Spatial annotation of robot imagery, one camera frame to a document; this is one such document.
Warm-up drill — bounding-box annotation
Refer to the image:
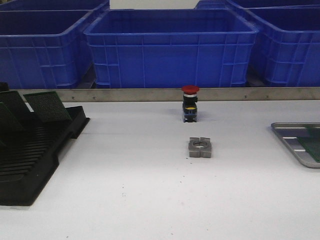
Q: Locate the green board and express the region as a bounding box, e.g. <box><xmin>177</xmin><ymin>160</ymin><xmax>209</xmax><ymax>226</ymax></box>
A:
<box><xmin>0</xmin><ymin>90</ymin><xmax>32</xmax><ymax>121</ymax></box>
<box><xmin>0</xmin><ymin>102</ymin><xmax>25</xmax><ymax>134</ymax></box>
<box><xmin>23</xmin><ymin>91</ymin><xmax>72</xmax><ymax>123</ymax></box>
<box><xmin>297</xmin><ymin>137</ymin><xmax>320</xmax><ymax>163</ymax></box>
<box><xmin>306</xmin><ymin>126</ymin><xmax>320</xmax><ymax>138</ymax></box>

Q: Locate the black slotted board rack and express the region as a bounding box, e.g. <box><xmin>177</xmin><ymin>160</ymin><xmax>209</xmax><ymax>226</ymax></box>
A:
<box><xmin>0</xmin><ymin>81</ymin><xmax>91</xmax><ymax>207</ymax></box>

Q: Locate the grey metal tray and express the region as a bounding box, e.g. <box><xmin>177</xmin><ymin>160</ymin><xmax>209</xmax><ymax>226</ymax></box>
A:
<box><xmin>271</xmin><ymin>122</ymin><xmax>320</xmax><ymax>169</ymax></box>

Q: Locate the red emergency stop button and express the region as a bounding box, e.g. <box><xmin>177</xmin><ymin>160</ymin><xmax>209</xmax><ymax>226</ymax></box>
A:
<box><xmin>181</xmin><ymin>85</ymin><xmax>200</xmax><ymax>123</ymax></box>

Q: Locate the grey metal clamp block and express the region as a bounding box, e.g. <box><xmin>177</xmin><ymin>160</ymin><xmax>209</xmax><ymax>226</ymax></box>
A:
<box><xmin>188</xmin><ymin>137</ymin><xmax>212</xmax><ymax>158</ymax></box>

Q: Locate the large blue crate centre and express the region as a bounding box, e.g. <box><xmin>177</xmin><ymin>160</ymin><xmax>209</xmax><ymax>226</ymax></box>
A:
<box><xmin>84</xmin><ymin>9</ymin><xmax>258</xmax><ymax>89</ymax></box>

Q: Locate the large blue crate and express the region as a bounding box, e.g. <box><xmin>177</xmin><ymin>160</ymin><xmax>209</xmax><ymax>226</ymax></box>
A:
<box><xmin>245</xmin><ymin>6</ymin><xmax>320</xmax><ymax>87</ymax></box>
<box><xmin>0</xmin><ymin>10</ymin><xmax>97</xmax><ymax>89</ymax></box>
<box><xmin>84</xmin><ymin>9</ymin><xmax>258</xmax><ymax>89</ymax></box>

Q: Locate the blue crate back right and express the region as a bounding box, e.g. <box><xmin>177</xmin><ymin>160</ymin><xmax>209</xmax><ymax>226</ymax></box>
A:
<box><xmin>195</xmin><ymin>0</ymin><xmax>320</xmax><ymax>9</ymax></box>

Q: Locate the large blue crate left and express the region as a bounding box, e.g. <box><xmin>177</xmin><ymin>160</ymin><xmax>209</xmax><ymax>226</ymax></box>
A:
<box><xmin>0</xmin><ymin>10</ymin><xmax>97</xmax><ymax>89</ymax></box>

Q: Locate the large blue crate right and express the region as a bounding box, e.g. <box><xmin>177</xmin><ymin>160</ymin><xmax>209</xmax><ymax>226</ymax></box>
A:
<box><xmin>245</xmin><ymin>6</ymin><xmax>320</xmax><ymax>87</ymax></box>

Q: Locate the blue crate back left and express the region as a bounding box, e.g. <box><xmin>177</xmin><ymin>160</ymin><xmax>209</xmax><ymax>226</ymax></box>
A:
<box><xmin>0</xmin><ymin>0</ymin><xmax>110</xmax><ymax>11</ymax></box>

